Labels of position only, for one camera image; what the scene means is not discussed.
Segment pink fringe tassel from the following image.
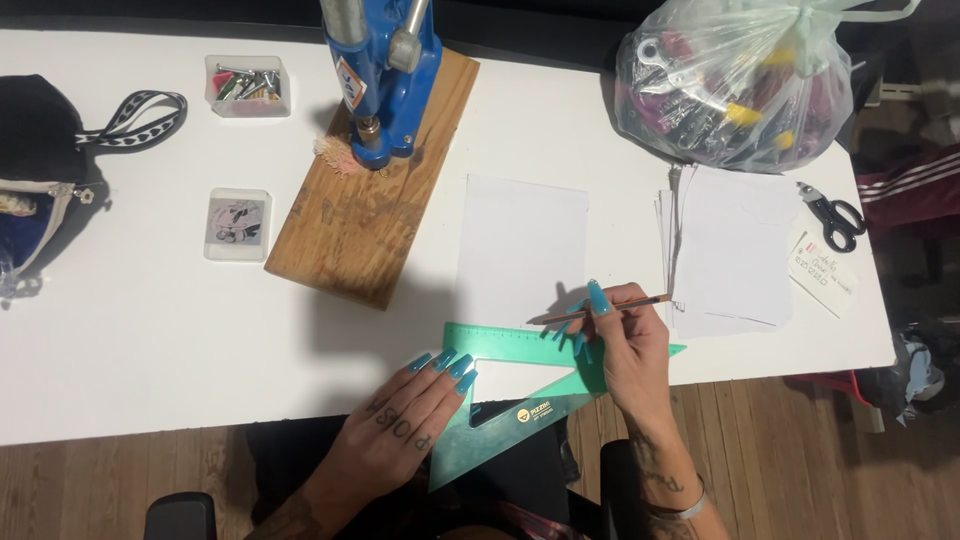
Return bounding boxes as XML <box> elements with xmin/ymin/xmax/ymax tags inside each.
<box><xmin>312</xmin><ymin>135</ymin><xmax>370</xmax><ymax>180</ymax></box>

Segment clear box of metal parts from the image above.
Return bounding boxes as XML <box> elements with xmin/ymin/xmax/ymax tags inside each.
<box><xmin>204</xmin><ymin>54</ymin><xmax>293</xmax><ymax>120</ymax></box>

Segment cream and blue zip pouch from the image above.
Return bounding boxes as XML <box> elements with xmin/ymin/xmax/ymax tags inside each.
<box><xmin>0</xmin><ymin>178</ymin><xmax>97</xmax><ymax>300</ymax></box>

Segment silver bracelet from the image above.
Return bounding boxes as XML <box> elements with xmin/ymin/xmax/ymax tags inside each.
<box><xmin>643</xmin><ymin>474</ymin><xmax>711</xmax><ymax>523</ymax></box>

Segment clear box with picture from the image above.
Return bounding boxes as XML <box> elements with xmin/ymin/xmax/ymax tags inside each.
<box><xmin>202</xmin><ymin>186</ymin><xmax>273</xmax><ymax>264</ymax></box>

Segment clear plastic bag of supplies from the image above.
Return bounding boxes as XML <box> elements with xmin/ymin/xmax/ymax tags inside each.
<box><xmin>613</xmin><ymin>0</ymin><xmax>922</xmax><ymax>174</ymax></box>

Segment black chair armrest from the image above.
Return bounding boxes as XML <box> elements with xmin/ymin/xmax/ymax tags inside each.
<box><xmin>143</xmin><ymin>491</ymin><xmax>218</xmax><ymax>540</ymax></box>

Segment brown pencil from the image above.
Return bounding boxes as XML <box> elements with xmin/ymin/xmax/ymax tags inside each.
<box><xmin>541</xmin><ymin>294</ymin><xmax>672</xmax><ymax>327</ymax></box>

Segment green transparent set square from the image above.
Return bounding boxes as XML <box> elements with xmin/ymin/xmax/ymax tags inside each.
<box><xmin>429</xmin><ymin>322</ymin><xmax>687</xmax><ymax>493</ymax></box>

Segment person's right hand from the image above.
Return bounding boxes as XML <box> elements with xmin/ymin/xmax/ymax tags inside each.
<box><xmin>551</xmin><ymin>279</ymin><xmax>672</xmax><ymax>433</ymax></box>

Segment white handwritten note card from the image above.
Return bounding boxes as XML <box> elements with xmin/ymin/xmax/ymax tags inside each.
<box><xmin>786</xmin><ymin>230</ymin><xmax>861</xmax><ymax>321</ymax></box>

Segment person's black clothing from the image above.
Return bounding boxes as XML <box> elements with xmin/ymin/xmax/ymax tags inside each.
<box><xmin>246</xmin><ymin>401</ymin><xmax>625</xmax><ymax>540</ymax></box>

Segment person's left hand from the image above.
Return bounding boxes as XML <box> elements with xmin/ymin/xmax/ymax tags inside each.
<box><xmin>318</xmin><ymin>346</ymin><xmax>480</xmax><ymax>519</ymax></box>

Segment wooden base board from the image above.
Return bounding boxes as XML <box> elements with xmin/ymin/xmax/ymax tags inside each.
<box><xmin>264</xmin><ymin>46</ymin><xmax>482</xmax><ymax>312</ymax></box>

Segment single white paper sheet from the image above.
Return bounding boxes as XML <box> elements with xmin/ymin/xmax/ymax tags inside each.
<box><xmin>455</xmin><ymin>174</ymin><xmax>591</xmax><ymax>332</ymax></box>

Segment blue hand press machine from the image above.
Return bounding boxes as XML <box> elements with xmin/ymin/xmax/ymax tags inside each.
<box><xmin>318</xmin><ymin>0</ymin><xmax>444</xmax><ymax>172</ymax></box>

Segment black bag with patterned strap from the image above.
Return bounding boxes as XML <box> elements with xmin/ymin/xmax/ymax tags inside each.
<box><xmin>0</xmin><ymin>72</ymin><xmax>189</xmax><ymax>185</ymax></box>

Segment dark red striped garment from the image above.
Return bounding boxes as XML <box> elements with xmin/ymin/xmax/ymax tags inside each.
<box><xmin>855</xmin><ymin>142</ymin><xmax>960</xmax><ymax>231</ymax></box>

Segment stack of white papers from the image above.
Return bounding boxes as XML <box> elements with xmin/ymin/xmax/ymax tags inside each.
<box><xmin>655</xmin><ymin>164</ymin><xmax>801</xmax><ymax>341</ymax></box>

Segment black handled scissors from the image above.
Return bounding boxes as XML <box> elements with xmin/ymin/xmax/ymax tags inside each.
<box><xmin>795</xmin><ymin>180</ymin><xmax>868</xmax><ymax>255</ymax></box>

